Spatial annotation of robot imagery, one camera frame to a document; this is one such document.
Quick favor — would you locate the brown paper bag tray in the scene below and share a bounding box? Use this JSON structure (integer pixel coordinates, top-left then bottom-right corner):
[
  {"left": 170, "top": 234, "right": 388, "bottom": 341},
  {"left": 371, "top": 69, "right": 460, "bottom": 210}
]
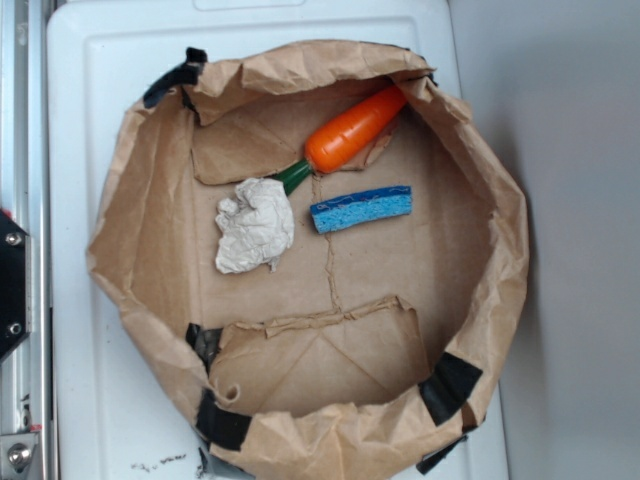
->
[{"left": 87, "top": 40, "right": 529, "bottom": 479}]

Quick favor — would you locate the blue sponge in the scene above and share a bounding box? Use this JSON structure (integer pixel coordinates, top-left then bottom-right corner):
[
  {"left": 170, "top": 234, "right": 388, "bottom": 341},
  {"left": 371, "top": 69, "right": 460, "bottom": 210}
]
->
[{"left": 310, "top": 185, "right": 413, "bottom": 234}]

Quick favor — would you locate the black mounting bracket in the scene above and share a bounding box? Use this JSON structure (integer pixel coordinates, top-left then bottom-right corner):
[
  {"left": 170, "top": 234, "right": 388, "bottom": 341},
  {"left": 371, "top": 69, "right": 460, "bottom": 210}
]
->
[{"left": 0, "top": 208, "right": 32, "bottom": 362}]

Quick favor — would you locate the white plastic bin lid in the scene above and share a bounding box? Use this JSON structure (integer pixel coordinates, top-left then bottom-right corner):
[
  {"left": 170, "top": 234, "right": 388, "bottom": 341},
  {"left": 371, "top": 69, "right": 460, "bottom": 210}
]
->
[{"left": 45, "top": 0, "right": 511, "bottom": 480}]

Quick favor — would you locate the aluminium frame rail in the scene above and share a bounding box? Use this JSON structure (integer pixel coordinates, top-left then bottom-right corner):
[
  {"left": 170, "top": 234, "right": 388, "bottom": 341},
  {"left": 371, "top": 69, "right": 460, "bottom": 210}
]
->
[{"left": 1, "top": 1, "right": 59, "bottom": 479}]

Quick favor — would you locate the orange plastic toy carrot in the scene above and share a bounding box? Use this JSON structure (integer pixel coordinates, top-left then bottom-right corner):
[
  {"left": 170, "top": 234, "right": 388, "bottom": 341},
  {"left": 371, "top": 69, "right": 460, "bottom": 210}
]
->
[{"left": 272, "top": 85, "right": 407, "bottom": 195}]

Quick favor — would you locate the crumpled white paper ball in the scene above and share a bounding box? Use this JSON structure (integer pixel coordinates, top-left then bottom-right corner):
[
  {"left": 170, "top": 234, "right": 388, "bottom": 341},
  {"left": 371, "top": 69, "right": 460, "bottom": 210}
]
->
[{"left": 215, "top": 178, "right": 295, "bottom": 274}]

